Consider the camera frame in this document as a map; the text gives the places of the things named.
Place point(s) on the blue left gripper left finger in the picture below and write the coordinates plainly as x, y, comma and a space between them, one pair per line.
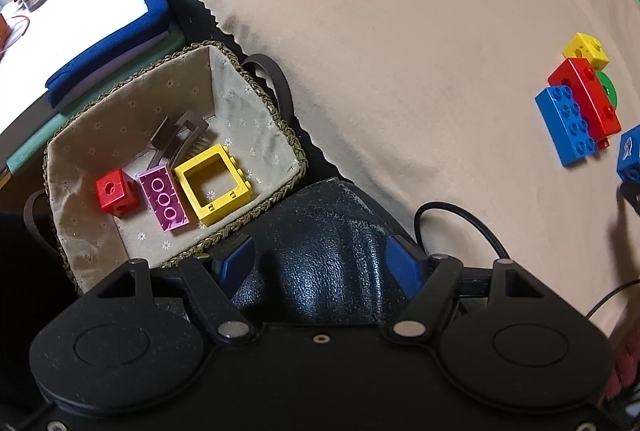
234, 263

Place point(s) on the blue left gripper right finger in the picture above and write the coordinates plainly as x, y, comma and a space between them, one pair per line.
407, 263

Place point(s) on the blue square frame brick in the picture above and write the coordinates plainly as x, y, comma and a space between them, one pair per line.
628, 158

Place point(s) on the yellow square frame brick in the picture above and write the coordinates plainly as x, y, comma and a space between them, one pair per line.
214, 184

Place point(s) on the blue toy brick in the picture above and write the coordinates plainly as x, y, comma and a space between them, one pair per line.
567, 128

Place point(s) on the pink toy brick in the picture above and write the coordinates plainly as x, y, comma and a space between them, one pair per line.
160, 192

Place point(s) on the green round toy piece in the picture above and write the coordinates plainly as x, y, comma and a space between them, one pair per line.
608, 87

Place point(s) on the red long toy brick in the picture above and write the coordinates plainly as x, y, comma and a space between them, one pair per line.
588, 93

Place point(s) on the small red cube brick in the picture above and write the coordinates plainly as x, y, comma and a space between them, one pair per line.
117, 193

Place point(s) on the brown hair claw clip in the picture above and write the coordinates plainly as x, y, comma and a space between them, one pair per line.
174, 137

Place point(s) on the small yellow cube brick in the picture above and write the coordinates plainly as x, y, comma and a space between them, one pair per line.
586, 46

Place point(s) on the black leather armrest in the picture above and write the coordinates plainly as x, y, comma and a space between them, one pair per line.
321, 251

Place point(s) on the woven lined basket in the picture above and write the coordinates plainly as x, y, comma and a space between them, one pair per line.
162, 116

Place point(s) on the beige blanket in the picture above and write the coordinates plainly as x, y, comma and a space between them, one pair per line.
416, 100

